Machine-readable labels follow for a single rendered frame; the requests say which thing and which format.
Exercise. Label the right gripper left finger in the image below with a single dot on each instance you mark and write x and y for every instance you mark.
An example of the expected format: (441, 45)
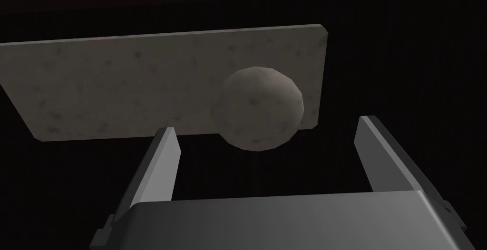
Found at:
(156, 174)

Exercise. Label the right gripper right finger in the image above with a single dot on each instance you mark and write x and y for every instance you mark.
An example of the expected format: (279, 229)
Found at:
(384, 158)

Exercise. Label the beige speckled drawer front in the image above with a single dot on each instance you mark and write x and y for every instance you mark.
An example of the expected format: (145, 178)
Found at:
(114, 86)

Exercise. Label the beige speckled round knob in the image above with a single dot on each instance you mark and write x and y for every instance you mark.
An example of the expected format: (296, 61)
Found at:
(258, 109)

